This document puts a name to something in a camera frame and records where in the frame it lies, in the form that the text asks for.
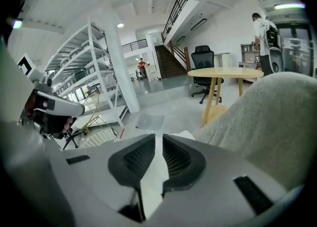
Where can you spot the ceiling light strip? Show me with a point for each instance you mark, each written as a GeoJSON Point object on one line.
{"type": "Point", "coordinates": [17, 24]}
{"type": "Point", "coordinates": [289, 6]}

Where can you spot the person's left hand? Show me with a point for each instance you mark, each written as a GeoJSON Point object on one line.
{"type": "Point", "coordinates": [69, 124]}

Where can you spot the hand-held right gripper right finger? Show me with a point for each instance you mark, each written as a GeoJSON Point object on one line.
{"type": "Point", "coordinates": [183, 166]}

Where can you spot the grey perforated panel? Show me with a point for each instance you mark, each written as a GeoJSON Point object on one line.
{"type": "Point", "coordinates": [149, 122]}

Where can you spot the cream clothes garment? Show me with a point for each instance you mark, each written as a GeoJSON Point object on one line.
{"type": "Point", "coordinates": [153, 196]}

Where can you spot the black mesh office chair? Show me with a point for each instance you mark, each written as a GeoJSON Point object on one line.
{"type": "Point", "coordinates": [201, 57]}

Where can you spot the grey open cabinet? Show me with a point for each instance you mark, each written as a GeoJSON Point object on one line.
{"type": "Point", "coordinates": [247, 52]}

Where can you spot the grey armchair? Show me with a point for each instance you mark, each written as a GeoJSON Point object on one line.
{"type": "Point", "coordinates": [260, 122]}

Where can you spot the black metal railing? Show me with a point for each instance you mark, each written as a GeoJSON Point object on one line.
{"type": "Point", "coordinates": [173, 15]}

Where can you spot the round wooden table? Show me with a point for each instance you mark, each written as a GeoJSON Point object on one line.
{"type": "Point", "coordinates": [223, 73]}

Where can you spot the white metal shelving unit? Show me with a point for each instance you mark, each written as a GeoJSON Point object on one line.
{"type": "Point", "coordinates": [91, 35]}

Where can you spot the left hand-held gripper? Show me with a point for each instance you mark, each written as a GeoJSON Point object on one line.
{"type": "Point", "coordinates": [59, 104]}

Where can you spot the white laundry basket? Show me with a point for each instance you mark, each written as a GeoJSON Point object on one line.
{"type": "Point", "coordinates": [101, 138]}

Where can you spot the dark wooden staircase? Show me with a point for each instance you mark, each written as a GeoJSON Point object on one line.
{"type": "Point", "coordinates": [171, 62]}

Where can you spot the black glass door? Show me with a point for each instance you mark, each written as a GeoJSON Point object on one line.
{"type": "Point", "coordinates": [294, 47]}

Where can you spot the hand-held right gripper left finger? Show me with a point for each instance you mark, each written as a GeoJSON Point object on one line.
{"type": "Point", "coordinates": [128, 166]}

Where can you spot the dark green appliance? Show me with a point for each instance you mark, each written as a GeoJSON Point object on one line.
{"type": "Point", "coordinates": [80, 74]}

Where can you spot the round ceiling light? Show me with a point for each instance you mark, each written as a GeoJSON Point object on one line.
{"type": "Point", "coordinates": [120, 25]}

